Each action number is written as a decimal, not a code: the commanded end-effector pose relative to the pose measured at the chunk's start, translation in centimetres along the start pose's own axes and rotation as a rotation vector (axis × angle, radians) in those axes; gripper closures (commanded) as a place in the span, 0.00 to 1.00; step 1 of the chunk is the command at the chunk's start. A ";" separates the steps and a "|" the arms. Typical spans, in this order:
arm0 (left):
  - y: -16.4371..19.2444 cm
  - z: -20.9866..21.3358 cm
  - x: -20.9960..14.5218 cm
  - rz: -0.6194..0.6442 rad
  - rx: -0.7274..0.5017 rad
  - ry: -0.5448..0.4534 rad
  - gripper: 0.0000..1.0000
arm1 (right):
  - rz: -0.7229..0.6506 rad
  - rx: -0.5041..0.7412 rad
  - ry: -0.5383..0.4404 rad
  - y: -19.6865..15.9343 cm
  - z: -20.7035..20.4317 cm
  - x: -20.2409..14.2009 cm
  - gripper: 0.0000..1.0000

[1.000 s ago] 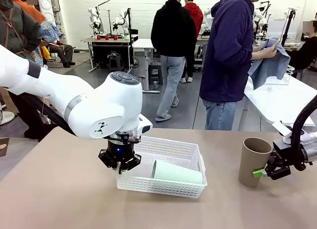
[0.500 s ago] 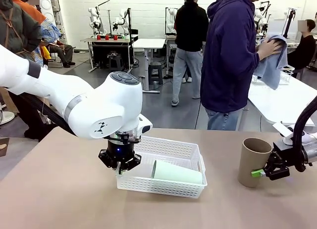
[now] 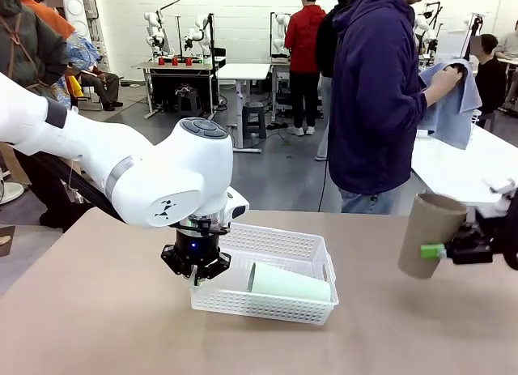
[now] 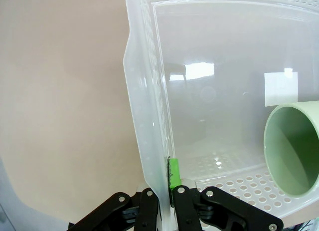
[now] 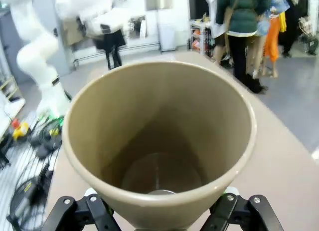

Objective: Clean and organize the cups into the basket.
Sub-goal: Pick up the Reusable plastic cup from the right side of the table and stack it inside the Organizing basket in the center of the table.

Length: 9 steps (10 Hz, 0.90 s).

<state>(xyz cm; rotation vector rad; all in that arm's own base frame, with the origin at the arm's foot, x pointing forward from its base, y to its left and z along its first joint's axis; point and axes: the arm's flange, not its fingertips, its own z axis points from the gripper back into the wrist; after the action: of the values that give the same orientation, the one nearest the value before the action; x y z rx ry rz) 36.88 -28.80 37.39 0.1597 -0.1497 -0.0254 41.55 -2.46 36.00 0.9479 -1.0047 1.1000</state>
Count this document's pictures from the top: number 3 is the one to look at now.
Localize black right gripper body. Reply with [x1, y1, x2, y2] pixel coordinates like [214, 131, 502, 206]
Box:
[447, 207, 518, 270]

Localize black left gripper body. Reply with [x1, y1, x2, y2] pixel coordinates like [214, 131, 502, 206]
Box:
[174, 228, 223, 266]

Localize brown paper cup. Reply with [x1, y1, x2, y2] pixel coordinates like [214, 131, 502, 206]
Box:
[397, 193, 469, 280]

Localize light green paper cup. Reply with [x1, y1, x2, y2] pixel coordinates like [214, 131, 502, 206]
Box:
[246, 262, 333, 303]

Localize blue cleaning cloth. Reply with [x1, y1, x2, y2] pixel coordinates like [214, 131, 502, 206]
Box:
[416, 58, 483, 151]

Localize person's right forearm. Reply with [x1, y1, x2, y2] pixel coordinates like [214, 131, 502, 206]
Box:
[422, 85, 442, 108]

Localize white perforated plastic basket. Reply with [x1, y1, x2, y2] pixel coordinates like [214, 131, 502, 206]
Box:
[189, 221, 340, 326]

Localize person's right hand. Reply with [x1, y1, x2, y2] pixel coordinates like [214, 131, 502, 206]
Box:
[432, 66, 465, 97]

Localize white side table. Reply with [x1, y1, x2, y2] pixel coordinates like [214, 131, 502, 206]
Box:
[409, 123, 518, 209]

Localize blue jeans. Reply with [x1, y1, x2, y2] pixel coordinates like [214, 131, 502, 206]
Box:
[338, 182, 405, 215]

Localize grey plastic step stool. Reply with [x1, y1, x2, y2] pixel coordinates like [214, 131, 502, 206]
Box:
[241, 101, 268, 140]

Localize small dark stool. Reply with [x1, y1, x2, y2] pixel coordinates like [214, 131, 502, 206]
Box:
[175, 84, 203, 117]

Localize seated person in black top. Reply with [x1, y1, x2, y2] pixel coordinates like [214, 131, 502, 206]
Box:
[471, 33, 509, 116]

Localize person in navy hoodie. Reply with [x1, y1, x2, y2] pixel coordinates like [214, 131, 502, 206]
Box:
[326, 0, 429, 196]

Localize white round stand base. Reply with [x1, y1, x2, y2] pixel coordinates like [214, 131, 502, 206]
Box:
[0, 175, 26, 206]

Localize white height-adjustable desk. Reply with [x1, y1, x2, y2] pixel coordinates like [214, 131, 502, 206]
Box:
[215, 62, 273, 154]

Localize seated person in dark trousers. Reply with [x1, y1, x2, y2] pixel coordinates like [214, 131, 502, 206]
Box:
[79, 65, 125, 112]

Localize grey framed work table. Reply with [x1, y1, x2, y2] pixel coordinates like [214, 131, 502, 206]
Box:
[129, 60, 228, 120]

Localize person in light grey top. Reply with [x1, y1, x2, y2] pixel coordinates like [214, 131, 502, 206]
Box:
[494, 20, 518, 61]

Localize black tripod stand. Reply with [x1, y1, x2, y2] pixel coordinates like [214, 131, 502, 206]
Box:
[461, 13, 486, 62]

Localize person in red hooded jacket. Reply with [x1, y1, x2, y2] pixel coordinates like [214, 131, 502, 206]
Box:
[283, 0, 328, 137]

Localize white tower appliance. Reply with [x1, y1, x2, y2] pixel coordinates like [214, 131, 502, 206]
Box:
[62, 0, 93, 43]

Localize mannequin in orange jacket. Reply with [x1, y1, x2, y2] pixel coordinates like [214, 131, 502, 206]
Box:
[16, 0, 78, 42]

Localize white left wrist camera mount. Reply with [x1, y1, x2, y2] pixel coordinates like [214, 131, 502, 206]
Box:
[224, 187, 251, 223]

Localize black floor cable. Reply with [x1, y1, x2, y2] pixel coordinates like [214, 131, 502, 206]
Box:
[318, 164, 329, 212]

